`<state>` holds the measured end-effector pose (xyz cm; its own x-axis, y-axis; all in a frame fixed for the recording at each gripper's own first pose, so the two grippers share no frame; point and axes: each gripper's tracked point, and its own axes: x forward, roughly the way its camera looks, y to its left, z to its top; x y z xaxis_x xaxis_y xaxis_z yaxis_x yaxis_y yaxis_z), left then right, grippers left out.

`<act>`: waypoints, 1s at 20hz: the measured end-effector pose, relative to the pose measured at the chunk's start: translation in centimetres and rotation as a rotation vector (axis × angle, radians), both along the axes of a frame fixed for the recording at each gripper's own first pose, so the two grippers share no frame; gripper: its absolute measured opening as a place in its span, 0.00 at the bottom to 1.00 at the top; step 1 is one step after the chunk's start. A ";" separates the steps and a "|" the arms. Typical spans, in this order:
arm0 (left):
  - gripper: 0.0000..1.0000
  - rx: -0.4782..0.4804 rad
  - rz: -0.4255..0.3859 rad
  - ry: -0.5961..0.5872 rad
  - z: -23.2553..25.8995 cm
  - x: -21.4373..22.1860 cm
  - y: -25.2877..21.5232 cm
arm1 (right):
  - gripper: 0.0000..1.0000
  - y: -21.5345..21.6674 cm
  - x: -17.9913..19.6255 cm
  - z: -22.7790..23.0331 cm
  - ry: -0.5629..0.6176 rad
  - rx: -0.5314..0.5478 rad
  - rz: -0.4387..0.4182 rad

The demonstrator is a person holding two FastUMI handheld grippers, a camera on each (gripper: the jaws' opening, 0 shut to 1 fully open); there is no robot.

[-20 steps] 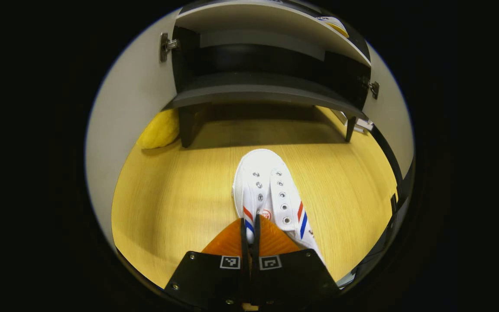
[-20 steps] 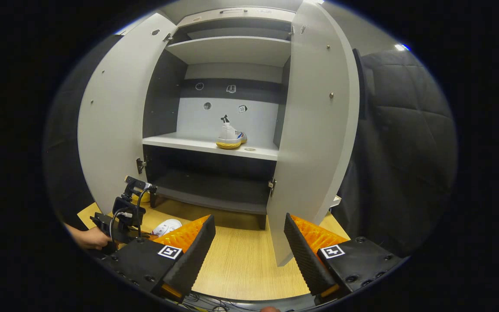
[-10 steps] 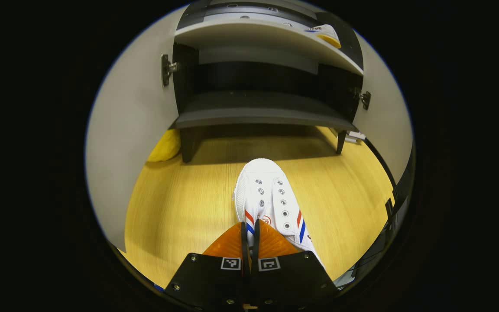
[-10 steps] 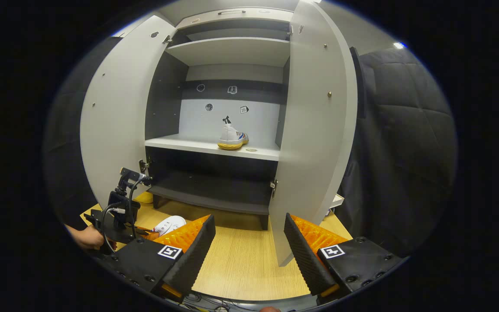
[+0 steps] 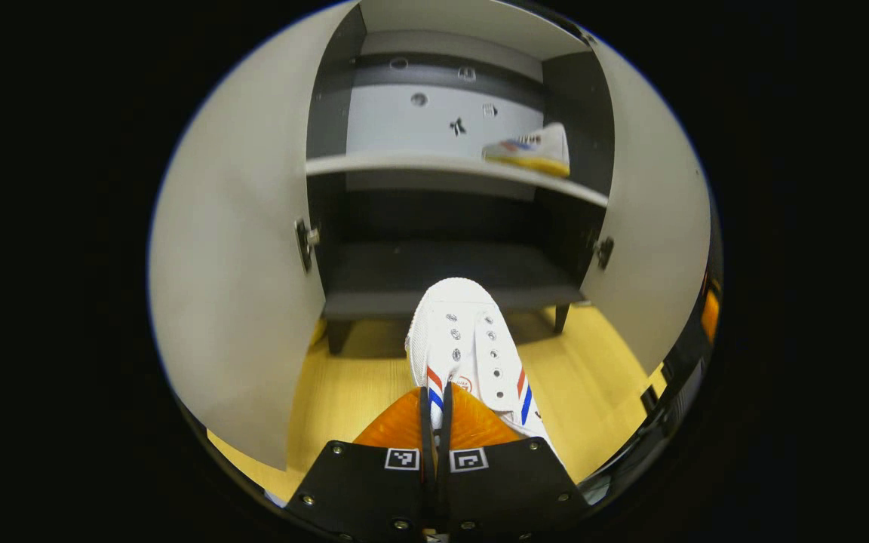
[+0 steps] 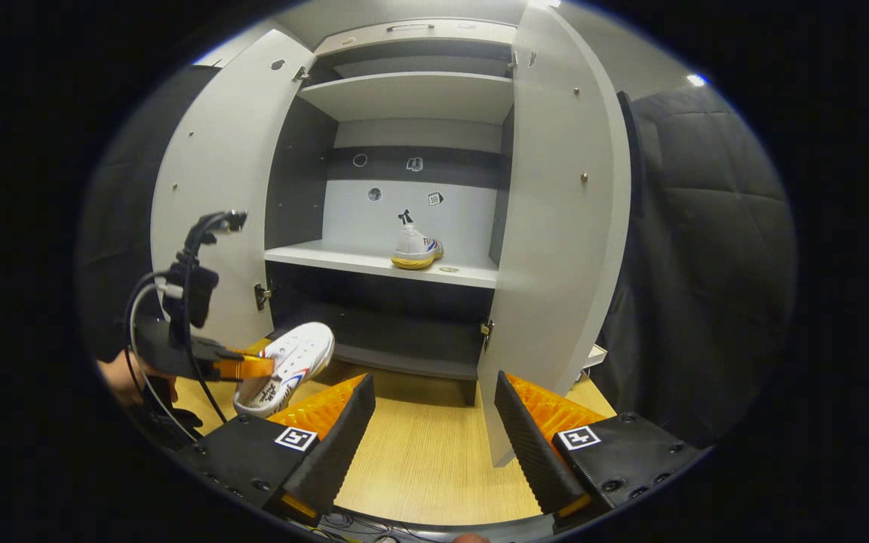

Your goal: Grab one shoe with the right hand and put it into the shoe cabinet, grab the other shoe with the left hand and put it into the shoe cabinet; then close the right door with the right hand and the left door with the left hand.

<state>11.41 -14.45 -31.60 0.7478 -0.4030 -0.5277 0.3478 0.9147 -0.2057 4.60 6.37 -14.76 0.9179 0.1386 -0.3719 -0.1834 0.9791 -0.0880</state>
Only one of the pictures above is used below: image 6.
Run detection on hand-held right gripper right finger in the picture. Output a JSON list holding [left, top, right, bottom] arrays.
[[493, 370, 707, 522]]

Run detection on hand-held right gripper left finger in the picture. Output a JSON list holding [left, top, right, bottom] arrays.
[[178, 373, 377, 529]]

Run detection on white striped shoe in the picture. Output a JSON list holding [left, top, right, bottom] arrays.
[[233, 322, 336, 419], [392, 223, 445, 271]]

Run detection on grey shoe cabinet door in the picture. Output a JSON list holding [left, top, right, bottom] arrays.
[[477, 4, 633, 468], [149, 29, 317, 351]]

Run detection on grey shoe cabinet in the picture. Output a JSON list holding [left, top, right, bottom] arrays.
[[263, 19, 518, 404]]

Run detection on black backdrop cloth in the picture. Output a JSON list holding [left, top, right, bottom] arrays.
[[76, 66, 799, 449]]

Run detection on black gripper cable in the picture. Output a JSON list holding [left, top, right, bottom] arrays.
[[124, 215, 232, 425]]

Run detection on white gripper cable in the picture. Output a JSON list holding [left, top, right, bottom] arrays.
[[128, 281, 201, 436]]

